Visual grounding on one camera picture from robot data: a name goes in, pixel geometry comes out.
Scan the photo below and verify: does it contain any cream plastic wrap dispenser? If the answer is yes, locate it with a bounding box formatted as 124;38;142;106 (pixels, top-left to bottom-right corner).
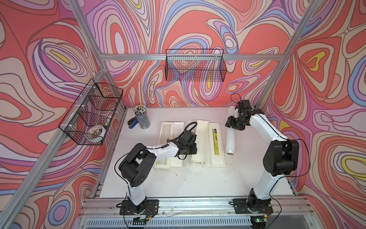
154;121;185;172

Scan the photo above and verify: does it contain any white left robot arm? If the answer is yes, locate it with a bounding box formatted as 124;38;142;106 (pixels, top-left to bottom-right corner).
118;130;197;207

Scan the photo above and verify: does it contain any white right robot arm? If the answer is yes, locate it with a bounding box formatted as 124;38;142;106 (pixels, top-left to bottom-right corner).
226;100;299;213

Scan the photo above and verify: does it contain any cup of pencils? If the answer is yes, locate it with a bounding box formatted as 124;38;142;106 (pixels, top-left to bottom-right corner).
133;105;151;129

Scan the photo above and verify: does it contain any tape roll in basket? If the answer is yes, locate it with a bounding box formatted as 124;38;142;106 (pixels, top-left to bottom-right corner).
86;125;106;143

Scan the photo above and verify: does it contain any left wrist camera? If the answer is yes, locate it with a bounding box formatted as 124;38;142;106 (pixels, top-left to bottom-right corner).
182;130;196;145

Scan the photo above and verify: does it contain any black wire basket back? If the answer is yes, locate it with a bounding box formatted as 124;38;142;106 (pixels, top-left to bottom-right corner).
165;48;227;82

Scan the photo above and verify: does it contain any black wire basket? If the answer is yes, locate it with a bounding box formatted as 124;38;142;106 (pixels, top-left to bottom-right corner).
59;79;124;146
165;48;227;82

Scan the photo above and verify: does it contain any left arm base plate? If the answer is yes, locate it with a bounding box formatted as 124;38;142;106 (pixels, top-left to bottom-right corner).
116;199;159;216

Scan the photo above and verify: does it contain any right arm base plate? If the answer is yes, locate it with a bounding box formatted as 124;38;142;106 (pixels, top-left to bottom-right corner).
229;198;274;215

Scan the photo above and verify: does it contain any black wire basket left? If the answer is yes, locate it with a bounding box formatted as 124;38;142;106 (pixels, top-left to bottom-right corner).
59;79;124;146

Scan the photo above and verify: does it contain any aluminium front rail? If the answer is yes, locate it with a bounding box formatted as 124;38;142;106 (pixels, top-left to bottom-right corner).
74;196;322;229

